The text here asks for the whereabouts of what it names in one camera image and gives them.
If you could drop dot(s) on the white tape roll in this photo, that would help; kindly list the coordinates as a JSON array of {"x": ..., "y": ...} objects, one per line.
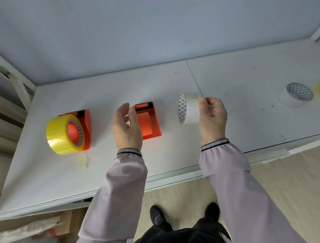
[
  {"x": 190, "y": 110},
  {"x": 291, "y": 99}
]

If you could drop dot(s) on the person's right forearm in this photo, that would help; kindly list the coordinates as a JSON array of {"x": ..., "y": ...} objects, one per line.
[{"x": 240, "y": 190}]

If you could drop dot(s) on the person's black left shoe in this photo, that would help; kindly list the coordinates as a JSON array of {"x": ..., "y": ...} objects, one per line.
[{"x": 158, "y": 218}]

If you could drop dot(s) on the empty orange tape dispenser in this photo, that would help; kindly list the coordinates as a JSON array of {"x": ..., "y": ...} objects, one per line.
[{"x": 150, "y": 122}]

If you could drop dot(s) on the person's left hand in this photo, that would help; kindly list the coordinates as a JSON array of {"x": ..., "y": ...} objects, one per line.
[{"x": 126, "y": 134}]

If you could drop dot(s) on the person's black trousers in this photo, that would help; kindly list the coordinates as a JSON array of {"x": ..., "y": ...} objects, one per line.
[{"x": 185, "y": 234}]

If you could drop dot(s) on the person's right hand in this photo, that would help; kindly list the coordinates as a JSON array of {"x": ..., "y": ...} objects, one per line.
[{"x": 212, "y": 124}]

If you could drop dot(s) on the white metal frame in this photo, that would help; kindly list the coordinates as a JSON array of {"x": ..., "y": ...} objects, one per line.
[{"x": 17, "y": 82}]

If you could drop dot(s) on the person's left forearm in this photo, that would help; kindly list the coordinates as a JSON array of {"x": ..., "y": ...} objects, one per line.
[{"x": 117, "y": 192}]

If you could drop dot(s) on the person's black right shoe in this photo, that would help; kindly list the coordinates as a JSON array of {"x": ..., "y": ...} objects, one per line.
[{"x": 212, "y": 211}]

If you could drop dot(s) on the person's right thumb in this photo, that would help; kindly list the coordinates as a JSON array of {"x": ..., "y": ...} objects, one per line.
[{"x": 202, "y": 107}]

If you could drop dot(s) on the brown cardboard box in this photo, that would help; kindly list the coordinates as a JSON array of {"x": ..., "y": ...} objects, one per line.
[{"x": 62, "y": 225}]

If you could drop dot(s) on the yellow tape roll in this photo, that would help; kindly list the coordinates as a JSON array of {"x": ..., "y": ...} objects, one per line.
[{"x": 58, "y": 136}]

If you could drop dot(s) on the yellowish clear tape roll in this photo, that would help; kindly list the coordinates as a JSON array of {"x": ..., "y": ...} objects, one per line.
[{"x": 317, "y": 90}]

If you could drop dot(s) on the person's black shoe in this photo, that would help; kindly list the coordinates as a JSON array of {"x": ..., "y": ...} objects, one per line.
[
  {"x": 212, "y": 211},
  {"x": 158, "y": 218}
]

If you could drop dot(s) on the person's left thumb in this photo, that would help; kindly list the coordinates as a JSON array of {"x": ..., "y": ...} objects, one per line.
[{"x": 133, "y": 117}]

